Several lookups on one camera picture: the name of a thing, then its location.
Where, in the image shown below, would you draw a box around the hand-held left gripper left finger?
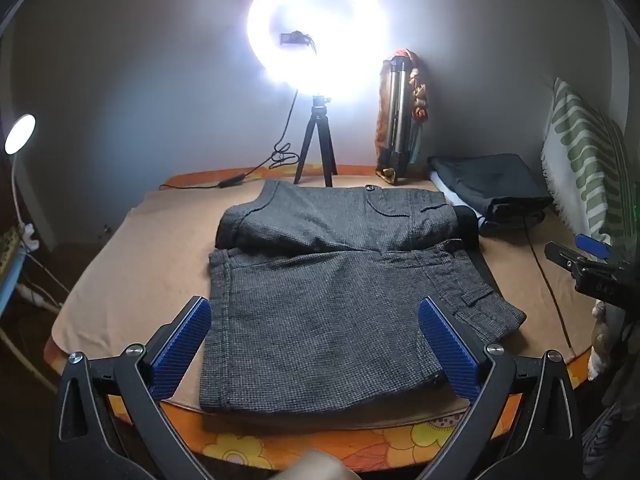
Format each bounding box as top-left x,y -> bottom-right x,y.
50,296 -> 213,480

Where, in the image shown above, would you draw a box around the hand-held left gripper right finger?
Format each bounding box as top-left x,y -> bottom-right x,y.
417,296 -> 586,480

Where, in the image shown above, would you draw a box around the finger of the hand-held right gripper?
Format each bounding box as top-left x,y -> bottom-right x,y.
574,233 -> 613,261
544,241 -> 608,277

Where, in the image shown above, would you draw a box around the grey houndstooth pants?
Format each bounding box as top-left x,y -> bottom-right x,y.
199,179 -> 527,415

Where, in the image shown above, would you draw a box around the person's right hand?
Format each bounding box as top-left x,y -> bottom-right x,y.
589,300 -> 613,381

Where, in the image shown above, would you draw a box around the green striped white pillow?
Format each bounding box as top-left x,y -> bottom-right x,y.
541,77 -> 628,256

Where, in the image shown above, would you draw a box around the beige blanket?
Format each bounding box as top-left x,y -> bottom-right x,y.
50,187 -> 591,416

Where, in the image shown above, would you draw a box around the dark folded clothes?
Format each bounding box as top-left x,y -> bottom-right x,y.
427,153 -> 555,233

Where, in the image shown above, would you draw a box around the white folded cloth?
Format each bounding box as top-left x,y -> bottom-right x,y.
434,172 -> 488,233

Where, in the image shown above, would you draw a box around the white power strip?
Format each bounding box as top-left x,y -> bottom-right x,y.
14,280 -> 63,313

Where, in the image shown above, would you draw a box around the beige blurred object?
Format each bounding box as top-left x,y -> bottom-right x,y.
277,450 -> 358,480

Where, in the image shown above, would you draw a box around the light blue side table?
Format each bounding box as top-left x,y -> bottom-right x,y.
0,225 -> 28,318

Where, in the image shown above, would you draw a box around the folded silver tripod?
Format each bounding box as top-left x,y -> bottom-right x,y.
381,57 -> 420,181

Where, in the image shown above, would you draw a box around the small black tripod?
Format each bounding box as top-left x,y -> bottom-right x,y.
293,94 -> 337,188

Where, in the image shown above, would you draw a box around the white desk lamp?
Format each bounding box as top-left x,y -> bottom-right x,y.
4,114 -> 38,251

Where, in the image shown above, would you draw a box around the black phone holder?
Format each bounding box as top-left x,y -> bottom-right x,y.
280,31 -> 318,56

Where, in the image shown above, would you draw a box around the white cable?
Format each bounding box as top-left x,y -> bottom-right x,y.
0,330 -> 58,393

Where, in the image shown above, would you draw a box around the black ring light cable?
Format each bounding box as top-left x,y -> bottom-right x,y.
159,89 -> 302,191

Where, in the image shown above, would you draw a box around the white ring light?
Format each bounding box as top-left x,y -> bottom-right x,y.
246,0 -> 391,93

